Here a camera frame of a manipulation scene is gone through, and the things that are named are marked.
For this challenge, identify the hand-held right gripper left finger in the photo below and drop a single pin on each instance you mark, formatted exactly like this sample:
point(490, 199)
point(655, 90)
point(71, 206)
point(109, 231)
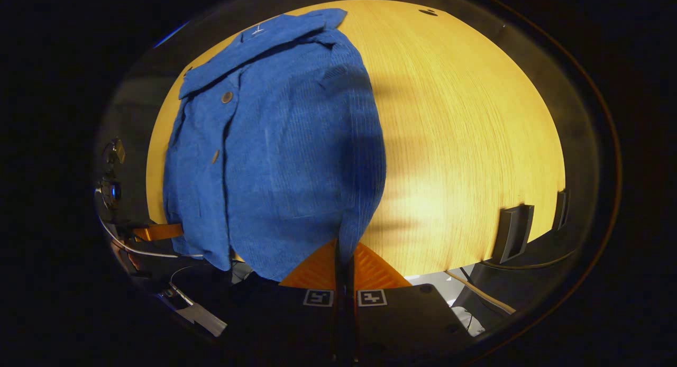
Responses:
point(296, 314)

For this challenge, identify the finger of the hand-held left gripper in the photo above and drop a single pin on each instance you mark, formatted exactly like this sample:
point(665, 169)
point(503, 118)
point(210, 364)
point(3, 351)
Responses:
point(158, 232)

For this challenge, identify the black table clamp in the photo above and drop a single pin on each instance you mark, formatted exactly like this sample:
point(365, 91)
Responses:
point(513, 232)
point(560, 209)

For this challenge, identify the grey metal piece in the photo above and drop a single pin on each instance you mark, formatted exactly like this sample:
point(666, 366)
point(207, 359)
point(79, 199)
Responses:
point(203, 317)

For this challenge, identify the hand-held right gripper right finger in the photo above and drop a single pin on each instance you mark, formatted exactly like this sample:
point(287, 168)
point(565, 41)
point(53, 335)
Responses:
point(402, 319)

